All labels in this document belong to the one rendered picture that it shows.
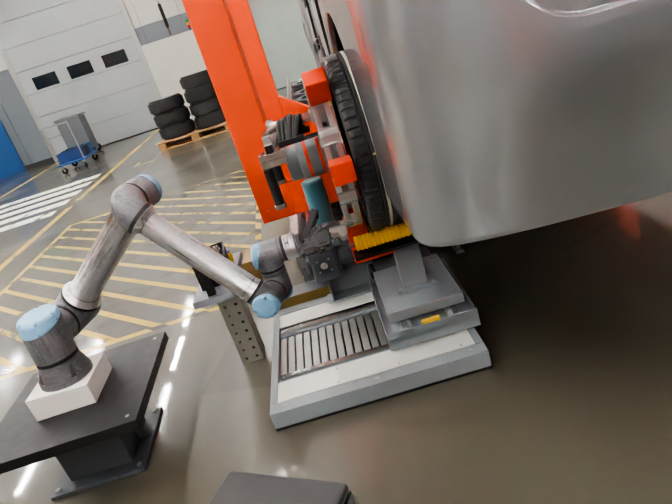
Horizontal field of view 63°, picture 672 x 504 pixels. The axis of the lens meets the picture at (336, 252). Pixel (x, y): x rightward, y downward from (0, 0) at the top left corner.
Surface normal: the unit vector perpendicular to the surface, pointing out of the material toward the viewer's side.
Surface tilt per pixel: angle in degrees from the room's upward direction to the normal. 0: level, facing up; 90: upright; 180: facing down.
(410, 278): 90
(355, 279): 90
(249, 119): 90
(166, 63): 90
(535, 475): 0
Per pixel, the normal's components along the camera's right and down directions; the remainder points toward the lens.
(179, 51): 0.12, 0.36
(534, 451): -0.28, -0.88
